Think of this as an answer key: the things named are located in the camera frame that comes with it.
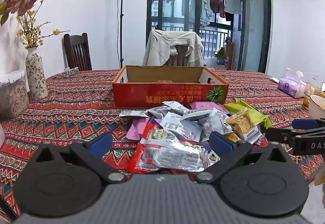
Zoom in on dark wooden chair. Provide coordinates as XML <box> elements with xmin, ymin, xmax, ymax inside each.
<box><xmin>63</xmin><ymin>33</ymin><xmax>92</xmax><ymax>71</ymax></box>

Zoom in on pile of white snack packets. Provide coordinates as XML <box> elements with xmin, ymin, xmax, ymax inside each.
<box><xmin>119</xmin><ymin>100</ymin><xmax>230</xmax><ymax>142</ymax></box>

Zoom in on glass jar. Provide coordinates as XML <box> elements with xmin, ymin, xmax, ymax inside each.
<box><xmin>303</xmin><ymin>82</ymin><xmax>322</xmax><ymax>109</ymax></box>

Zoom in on clear plastic storage container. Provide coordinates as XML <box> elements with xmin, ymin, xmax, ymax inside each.
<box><xmin>0</xmin><ymin>70</ymin><xmax>30</xmax><ymax>120</ymax></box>

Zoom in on floral ceramic vase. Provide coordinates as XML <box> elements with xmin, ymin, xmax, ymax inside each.
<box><xmin>25</xmin><ymin>46</ymin><xmax>49</xmax><ymax>100</ymax></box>

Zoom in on green snack packet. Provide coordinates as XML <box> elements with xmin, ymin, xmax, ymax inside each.
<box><xmin>223</xmin><ymin>98</ymin><xmax>273</xmax><ymax>129</ymax></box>

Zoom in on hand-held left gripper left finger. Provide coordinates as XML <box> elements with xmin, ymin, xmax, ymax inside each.
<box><xmin>32</xmin><ymin>132</ymin><xmax>127</xmax><ymax>184</ymax></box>

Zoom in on brown wooden chair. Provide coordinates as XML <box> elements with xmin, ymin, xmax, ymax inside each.
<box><xmin>165</xmin><ymin>45</ymin><xmax>191</xmax><ymax>67</ymax></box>

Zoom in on cream bowl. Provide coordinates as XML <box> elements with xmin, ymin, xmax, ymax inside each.
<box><xmin>308</xmin><ymin>95</ymin><xmax>325</xmax><ymax>120</ymax></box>

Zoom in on yellow flower branches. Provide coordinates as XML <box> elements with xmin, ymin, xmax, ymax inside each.
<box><xmin>16</xmin><ymin>0</ymin><xmax>71</xmax><ymax>49</ymax></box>

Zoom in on upright brown cardboard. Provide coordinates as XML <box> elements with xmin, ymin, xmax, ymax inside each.
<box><xmin>225</xmin><ymin>44</ymin><xmax>234</xmax><ymax>70</ymax></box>

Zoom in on beige jacket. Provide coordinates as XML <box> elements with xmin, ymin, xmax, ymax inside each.
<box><xmin>143</xmin><ymin>29</ymin><xmax>205</xmax><ymax>67</ymax></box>

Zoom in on clear cracker snack packet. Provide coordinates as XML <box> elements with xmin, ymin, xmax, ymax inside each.
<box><xmin>225</xmin><ymin>109</ymin><xmax>263</xmax><ymax>144</ymax></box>
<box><xmin>222</xmin><ymin>132</ymin><xmax>242</xmax><ymax>143</ymax></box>

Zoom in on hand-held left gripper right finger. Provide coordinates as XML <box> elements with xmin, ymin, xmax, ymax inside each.
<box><xmin>195</xmin><ymin>131</ymin><xmax>292</xmax><ymax>184</ymax></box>

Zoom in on pink snack packet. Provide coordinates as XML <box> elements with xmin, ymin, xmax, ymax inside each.
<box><xmin>126</xmin><ymin>117</ymin><xmax>151</xmax><ymax>141</ymax></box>
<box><xmin>189</xmin><ymin>101</ymin><xmax>224</xmax><ymax>111</ymax></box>

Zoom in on purple tissue pack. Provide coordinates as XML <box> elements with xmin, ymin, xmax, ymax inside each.
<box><xmin>277</xmin><ymin>68</ymin><xmax>305</xmax><ymax>98</ymax></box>

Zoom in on red and silver snack packet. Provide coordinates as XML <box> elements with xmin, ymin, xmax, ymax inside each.
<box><xmin>126</xmin><ymin>123</ymin><xmax>220</xmax><ymax>173</ymax></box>

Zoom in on black framed sliding glass door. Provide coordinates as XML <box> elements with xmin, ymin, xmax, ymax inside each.
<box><xmin>147</xmin><ymin>0</ymin><xmax>272</xmax><ymax>73</ymax></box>

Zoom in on red patterned tablecloth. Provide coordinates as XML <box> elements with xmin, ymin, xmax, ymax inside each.
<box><xmin>0</xmin><ymin>69</ymin><xmax>325</xmax><ymax>224</ymax></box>

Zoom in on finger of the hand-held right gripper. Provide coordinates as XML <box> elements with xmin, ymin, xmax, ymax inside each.
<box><xmin>291</xmin><ymin>119</ymin><xmax>325</xmax><ymax>128</ymax></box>
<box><xmin>263</xmin><ymin>128</ymin><xmax>296</xmax><ymax>143</ymax></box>

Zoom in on red cardboard box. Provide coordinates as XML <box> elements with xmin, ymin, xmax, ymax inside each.
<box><xmin>112</xmin><ymin>65</ymin><xmax>229</xmax><ymax>108</ymax></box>

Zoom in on hanging pale blue garment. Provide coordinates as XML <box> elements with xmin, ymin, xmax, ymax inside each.
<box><xmin>189</xmin><ymin>0</ymin><xmax>215</xmax><ymax>26</ymax></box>

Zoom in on studio light on stand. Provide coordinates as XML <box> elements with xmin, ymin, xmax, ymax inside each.
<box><xmin>117</xmin><ymin>0</ymin><xmax>135</xmax><ymax>68</ymax></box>

